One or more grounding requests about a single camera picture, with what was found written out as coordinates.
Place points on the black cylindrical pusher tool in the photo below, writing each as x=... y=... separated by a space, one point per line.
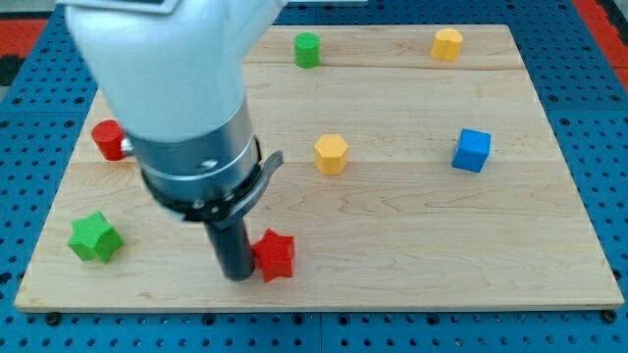
x=233 y=250

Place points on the wooden board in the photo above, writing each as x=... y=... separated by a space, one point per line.
x=399 y=230

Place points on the green cylinder block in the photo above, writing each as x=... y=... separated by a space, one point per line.
x=307 y=50

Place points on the red star block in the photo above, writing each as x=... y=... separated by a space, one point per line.
x=273 y=255

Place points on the blue cube block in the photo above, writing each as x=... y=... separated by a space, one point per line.
x=472 y=150

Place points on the yellow heart block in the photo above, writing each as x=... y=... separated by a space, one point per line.
x=447 y=44

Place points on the red cylinder block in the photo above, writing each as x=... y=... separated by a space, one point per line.
x=108 y=136

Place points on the yellow hexagon block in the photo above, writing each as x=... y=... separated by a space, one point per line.
x=331 y=154

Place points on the green star block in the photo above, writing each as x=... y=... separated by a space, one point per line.
x=94 y=238

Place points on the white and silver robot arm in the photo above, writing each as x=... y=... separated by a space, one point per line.
x=171 y=72

